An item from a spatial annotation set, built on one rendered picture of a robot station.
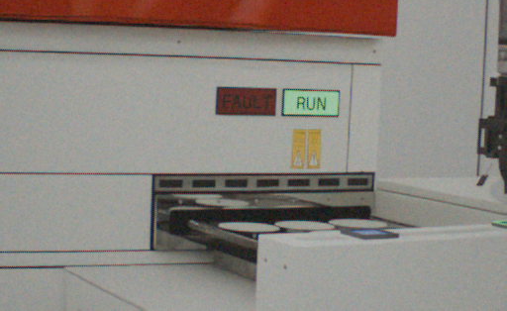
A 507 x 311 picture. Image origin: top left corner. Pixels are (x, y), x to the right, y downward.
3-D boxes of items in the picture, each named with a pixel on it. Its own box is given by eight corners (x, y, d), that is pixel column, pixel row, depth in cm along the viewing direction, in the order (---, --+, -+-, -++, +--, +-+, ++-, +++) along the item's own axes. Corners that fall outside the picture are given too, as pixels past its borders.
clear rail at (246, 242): (185, 227, 216) (185, 219, 216) (192, 227, 217) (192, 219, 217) (302, 265, 185) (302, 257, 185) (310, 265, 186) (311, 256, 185)
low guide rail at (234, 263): (213, 265, 220) (213, 248, 220) (223, 265, 221) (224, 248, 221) (382, 326, 178) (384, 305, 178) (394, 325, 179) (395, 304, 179)
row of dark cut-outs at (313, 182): (152, 190, 216) (153, 175, 216) (369, 187, 240) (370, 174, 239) (154, 191, 216) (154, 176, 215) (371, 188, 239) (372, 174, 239)
